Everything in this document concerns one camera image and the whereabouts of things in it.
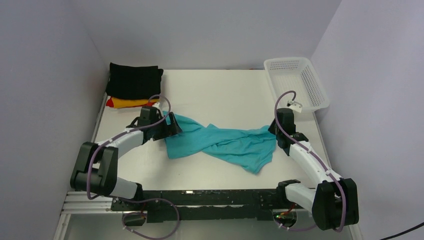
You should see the turquoise t-shirt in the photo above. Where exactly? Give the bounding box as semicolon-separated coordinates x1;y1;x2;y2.
165;114;276;175

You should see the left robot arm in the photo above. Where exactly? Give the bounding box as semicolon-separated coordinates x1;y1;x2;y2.
70;106;182;201

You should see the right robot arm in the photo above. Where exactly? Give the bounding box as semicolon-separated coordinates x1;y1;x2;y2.
268;108;359;231

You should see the folded yellow t-shirt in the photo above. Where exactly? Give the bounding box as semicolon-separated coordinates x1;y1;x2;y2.
110;96;161;110

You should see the folded red t-shirt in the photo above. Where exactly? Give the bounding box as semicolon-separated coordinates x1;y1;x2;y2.
105;98;158;109

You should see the folded black t-shirt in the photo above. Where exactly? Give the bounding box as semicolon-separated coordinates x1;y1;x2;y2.
105;62;164;100

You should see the white plastic basket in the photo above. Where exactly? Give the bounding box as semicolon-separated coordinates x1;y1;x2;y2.
263;57;330;113

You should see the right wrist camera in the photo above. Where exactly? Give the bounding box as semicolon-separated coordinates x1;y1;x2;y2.
287;100;303;113

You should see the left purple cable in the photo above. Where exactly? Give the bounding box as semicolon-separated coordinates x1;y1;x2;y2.
86;94;181;240

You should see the purple cable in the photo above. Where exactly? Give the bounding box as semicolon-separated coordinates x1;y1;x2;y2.
86;94;181;240
273;90;348;233

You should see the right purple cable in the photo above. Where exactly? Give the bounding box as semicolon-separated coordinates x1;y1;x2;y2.
273;90;348;233

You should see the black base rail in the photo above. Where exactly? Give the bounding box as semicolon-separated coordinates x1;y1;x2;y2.
111;189;300;223

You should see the aluminium frame rail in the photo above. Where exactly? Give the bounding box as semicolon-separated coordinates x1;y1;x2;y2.
52;96;115;240

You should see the black cable bottom right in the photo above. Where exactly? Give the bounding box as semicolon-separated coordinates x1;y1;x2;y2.
380;221;424;240

